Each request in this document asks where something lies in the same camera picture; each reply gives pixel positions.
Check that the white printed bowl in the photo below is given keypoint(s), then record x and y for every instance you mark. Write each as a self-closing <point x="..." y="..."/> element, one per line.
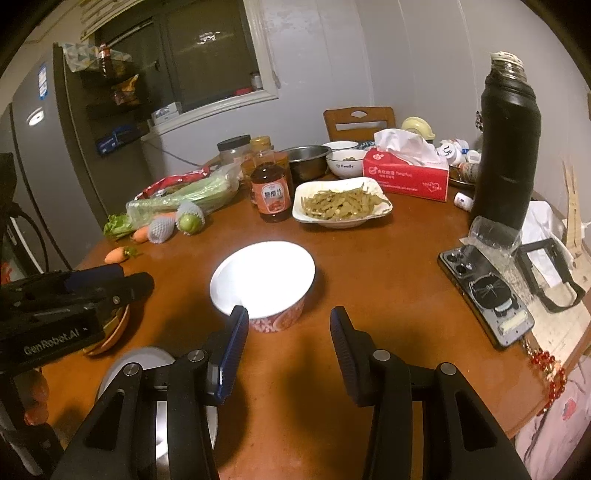
<point x="346" y="168"/>

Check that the large carrot with green top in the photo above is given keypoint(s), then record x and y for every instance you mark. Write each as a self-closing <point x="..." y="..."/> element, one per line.
<point x="114" y="255"/>

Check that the person's left hand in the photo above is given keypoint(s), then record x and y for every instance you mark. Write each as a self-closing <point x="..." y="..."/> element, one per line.
<point x="36" y="397"/>

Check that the blue patterned box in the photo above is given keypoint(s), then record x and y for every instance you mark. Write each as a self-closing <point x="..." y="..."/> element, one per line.
<point x="78" y="51"/>

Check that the clear plastic cup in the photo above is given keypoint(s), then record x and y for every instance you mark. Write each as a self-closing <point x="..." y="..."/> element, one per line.
<point x="491" y="235"/>

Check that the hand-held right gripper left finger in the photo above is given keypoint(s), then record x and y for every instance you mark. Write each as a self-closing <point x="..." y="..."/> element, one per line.
<point x="233" y="350"/>

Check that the red snack bag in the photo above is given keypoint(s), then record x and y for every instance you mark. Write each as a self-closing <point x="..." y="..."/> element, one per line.
<point x="175" y="181"/>

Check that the pink plate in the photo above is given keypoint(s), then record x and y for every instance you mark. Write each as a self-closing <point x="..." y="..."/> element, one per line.
<point x="117" y="337"/>

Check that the small white bottle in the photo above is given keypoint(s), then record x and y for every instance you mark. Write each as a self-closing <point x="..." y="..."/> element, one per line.
<point x="463" y="201"/>

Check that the red tissue box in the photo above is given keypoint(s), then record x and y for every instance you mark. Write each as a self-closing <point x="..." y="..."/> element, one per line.
<point x="406" y="173"/>

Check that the red-cap bottle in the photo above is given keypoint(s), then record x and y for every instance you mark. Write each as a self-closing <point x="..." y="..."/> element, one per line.
<point x="105" y="60"/>

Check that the window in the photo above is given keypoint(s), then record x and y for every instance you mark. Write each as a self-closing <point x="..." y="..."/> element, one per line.
<point x="203" y="55"/>

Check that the clear plastic celery bag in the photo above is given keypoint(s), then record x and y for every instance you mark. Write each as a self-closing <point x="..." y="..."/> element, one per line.
<point x="198" y="191"/>

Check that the wooden chair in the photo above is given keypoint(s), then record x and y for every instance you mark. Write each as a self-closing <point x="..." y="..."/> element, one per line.
<point x="358" y="121"/>

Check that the small bottle on sill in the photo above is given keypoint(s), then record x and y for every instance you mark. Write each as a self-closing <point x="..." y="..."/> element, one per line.
<point x="256" y="81"/>

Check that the glass jar with dark lid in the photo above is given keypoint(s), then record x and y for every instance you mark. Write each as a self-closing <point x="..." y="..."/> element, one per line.
<point x="233" y="147"/>

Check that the white dish of pickled beans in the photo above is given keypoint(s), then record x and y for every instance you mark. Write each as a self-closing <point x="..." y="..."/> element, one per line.
<point x="341" y="203"/>

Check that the green fruit in foam net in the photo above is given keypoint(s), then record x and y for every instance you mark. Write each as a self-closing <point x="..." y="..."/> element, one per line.
<point x="161" y="230"/>
<point x="189" y="219"/>

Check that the celery bunch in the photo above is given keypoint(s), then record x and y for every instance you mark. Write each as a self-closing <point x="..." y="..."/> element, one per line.
<point x="120" y="224"/>

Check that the white box on sill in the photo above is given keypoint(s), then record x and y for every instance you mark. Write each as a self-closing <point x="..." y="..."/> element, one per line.
<point x="167" y="111"/>

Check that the chili sauce jar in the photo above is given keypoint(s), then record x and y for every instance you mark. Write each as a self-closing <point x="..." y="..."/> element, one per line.
<point x="282" y="166"/>

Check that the white pill bottle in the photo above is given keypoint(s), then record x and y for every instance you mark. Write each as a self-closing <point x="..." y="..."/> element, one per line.
<point x="450" y="151"/>

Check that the plain white bowl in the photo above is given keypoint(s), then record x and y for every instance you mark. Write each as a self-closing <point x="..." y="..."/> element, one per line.
<point x="339" y="145"/>

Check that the black side rack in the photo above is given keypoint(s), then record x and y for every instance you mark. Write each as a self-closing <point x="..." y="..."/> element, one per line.
<point x="115" y="115"/>

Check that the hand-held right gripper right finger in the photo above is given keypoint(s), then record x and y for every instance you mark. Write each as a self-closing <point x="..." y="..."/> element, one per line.
<point x="341" y="355"/>

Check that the round metal pan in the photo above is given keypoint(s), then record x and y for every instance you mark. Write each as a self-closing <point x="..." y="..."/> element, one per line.
<point x="138" y="364"/>

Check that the metal bowl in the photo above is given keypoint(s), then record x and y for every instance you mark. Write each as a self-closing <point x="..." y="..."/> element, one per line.
<point x="304" y="161"/>

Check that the yellow shell-shaped plate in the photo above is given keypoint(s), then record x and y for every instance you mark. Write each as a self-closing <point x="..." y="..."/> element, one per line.
<point x="111" y="323"/>

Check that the pale yellow round object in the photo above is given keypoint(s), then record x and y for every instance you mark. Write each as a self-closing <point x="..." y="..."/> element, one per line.
<point x="418" y="127"/>

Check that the yellow-lid jar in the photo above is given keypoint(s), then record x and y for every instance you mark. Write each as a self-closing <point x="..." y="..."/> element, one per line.
<point x="262" y="150"/>

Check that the grey refrigerator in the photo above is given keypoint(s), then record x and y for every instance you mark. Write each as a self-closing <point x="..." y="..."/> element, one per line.
<point x="60" y="161"/>

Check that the wooden frame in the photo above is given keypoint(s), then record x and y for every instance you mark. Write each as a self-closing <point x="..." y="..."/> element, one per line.
<point x="572" y="207"/>

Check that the white crumpled paper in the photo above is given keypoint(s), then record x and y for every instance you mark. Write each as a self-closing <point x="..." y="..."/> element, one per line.
<point x="545" y="221"/>

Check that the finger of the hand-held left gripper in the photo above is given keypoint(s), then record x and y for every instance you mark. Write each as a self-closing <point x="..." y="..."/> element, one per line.
<point x="92" y="277"/>
<point x="129" y="288"/>

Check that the dark sauce bottle red label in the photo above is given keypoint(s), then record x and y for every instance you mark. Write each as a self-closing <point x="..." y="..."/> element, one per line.
<point x="272" y="194"/>

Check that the black thermos flask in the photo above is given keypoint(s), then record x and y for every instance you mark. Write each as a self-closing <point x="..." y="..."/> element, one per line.
<point x="508" y="138"/>

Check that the smartphone with cat case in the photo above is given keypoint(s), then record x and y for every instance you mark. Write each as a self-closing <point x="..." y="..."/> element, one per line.
<point x="489" y="300"/>

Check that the pink printed cloth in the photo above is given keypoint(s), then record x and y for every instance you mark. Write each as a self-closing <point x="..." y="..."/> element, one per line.
<point x="558" y="429"/>

